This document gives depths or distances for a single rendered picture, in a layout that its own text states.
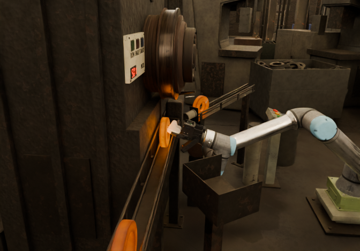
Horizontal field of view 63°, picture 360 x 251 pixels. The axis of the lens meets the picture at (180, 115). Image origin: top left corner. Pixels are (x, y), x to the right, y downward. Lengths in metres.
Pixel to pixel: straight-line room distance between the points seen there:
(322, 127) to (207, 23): 2.92
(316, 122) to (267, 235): 0.83
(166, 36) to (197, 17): 2.93
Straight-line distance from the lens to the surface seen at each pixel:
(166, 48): 1.37
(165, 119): 1.48
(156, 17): 1.52
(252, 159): 2.42
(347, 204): 2.27
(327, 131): 1.66
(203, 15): 4.28
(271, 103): 3.70
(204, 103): 2.10
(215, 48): 4.25
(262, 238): 2.06
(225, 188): 1.34
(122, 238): 0.87
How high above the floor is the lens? 1.31
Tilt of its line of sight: 19 degrees down
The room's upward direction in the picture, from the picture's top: 1 degrees clockwise
